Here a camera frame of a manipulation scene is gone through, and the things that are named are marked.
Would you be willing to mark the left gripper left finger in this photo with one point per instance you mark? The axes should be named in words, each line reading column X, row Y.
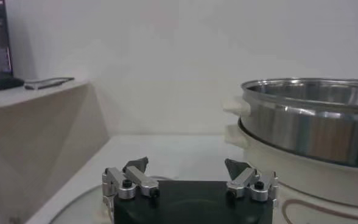
column 136, row 179

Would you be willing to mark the round glass pot lid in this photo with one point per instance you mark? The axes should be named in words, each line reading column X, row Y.
column 81, row 208

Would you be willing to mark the grey usb hub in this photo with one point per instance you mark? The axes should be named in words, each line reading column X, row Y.
column 40, row 85

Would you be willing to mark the white electric cooking pot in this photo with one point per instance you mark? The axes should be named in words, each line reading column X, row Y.
column 313, row 188

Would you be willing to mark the stainless steel steamer basket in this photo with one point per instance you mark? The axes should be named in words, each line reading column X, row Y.
column 303, row 128

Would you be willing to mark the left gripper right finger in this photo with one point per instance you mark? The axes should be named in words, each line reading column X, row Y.
column 246, row 179

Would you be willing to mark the white side desk with mouse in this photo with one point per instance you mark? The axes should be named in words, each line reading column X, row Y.
column 39, row 137

